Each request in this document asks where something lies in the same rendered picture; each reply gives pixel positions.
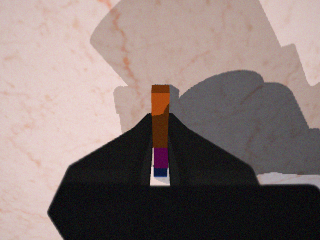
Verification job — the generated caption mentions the magenta rectangular block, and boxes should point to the magenta rectangular block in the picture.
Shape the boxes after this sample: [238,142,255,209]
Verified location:
[154,148,168,168]

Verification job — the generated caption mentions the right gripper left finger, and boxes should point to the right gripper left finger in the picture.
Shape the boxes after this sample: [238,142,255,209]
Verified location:
[59,113,153,186]

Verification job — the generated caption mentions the orange rod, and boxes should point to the orange rod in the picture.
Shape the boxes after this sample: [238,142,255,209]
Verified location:
[151,85,170,148]

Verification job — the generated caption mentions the small blue block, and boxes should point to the small blue block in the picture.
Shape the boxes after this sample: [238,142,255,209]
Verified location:
[154,168,167,177]

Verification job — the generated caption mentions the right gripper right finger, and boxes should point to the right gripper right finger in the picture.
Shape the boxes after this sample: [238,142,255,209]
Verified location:
[168,113,260,185]

